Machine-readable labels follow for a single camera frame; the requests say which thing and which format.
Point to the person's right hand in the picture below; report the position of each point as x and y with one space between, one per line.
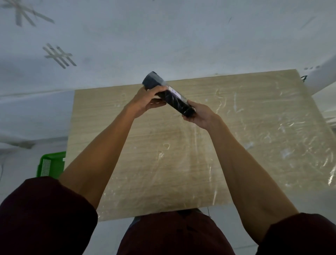
204 117

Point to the black roll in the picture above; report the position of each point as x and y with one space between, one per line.
173 98

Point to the person's right thumb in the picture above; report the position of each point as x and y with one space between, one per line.
195 105

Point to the person's left thumb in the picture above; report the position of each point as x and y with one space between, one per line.
156 89

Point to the person's left forearm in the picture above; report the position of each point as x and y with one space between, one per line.
102 155

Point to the person's right forearm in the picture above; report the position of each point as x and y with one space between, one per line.
244 173

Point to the white furniture piece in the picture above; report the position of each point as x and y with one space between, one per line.
321 76

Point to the person's left hand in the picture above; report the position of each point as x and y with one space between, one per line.
139 102

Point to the green plastic basket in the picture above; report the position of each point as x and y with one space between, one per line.
51 164

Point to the dark maroon shirt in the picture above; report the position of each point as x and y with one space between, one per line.
44 218

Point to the clear plastic table cover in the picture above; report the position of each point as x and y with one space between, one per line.
262 126

